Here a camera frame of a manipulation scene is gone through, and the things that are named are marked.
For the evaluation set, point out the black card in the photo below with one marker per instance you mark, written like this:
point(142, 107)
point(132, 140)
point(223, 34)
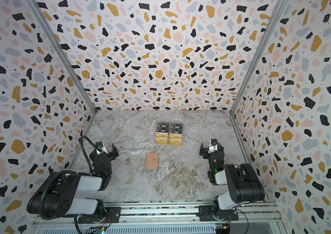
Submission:
point(176, 128)
point(163, 127)

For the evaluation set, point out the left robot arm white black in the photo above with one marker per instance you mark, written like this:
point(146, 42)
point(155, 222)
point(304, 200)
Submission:
point(56, 197)

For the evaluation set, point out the pink leather card holder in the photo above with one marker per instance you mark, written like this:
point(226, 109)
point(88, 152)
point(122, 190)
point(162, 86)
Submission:
point(152, 160)

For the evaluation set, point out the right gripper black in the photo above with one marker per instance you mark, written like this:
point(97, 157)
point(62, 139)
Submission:
point(207, 156)

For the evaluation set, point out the black card top left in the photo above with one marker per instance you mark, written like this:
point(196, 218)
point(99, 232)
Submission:
point(163, 127)

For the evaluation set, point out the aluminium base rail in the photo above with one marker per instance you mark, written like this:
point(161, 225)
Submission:
point(170, 217)

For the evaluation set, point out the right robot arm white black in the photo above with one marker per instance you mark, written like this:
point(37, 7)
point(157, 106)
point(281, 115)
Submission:
point(243, 184)

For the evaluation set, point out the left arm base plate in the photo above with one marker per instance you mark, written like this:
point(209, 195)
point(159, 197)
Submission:
point(106, 215)

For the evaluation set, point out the clear acrylic card tray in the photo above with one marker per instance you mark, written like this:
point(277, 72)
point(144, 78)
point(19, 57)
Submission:
point(169, 133)

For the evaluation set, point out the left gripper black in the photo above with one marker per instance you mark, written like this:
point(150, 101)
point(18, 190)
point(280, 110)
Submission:
point(115, 150)

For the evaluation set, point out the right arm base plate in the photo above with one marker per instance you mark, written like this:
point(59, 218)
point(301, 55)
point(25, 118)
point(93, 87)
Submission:
point(213, 213)

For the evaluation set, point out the black card top right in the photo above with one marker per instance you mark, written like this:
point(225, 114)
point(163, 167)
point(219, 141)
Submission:
point(176, 128)

